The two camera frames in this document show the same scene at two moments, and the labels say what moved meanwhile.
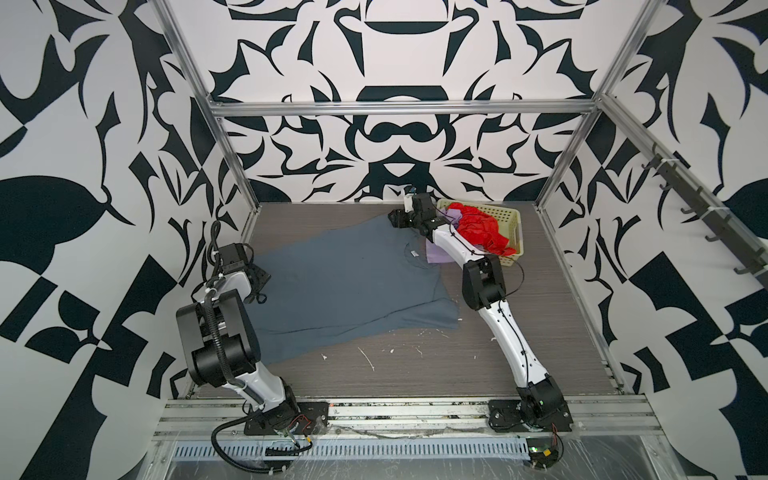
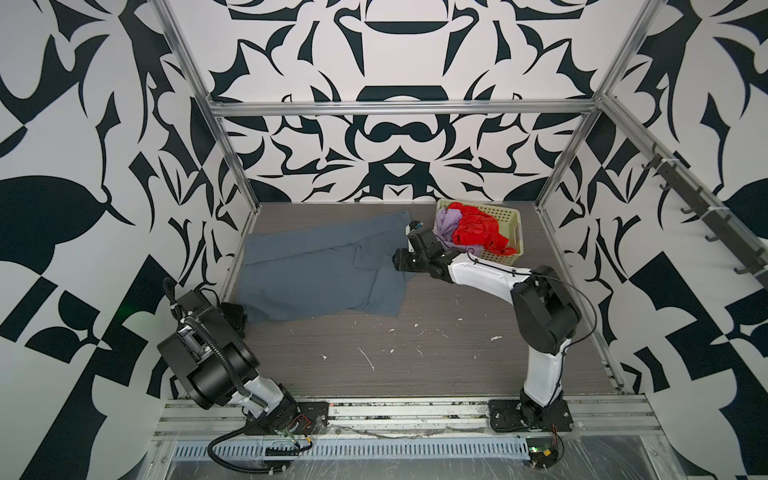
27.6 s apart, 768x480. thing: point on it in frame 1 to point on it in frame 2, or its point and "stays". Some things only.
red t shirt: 482,229 stays
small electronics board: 544,452 stays
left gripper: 260,273 to 236,309
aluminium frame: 589,413 stays
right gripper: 396,219 to 400,262
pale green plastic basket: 506,219 stays
